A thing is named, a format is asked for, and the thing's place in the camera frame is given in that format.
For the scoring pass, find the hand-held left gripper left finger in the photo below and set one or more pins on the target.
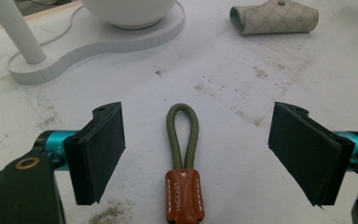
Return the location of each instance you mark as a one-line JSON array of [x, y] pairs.
[[96, 155]]

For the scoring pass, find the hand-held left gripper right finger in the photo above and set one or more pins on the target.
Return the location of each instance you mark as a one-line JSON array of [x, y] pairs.
[[307, 152]]

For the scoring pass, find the white stand with bowl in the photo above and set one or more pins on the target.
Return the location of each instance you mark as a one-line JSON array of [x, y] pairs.
[[87, 34]]

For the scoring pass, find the beige patterned key pouch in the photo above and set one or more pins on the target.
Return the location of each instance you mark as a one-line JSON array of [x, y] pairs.
[[273, 18]]

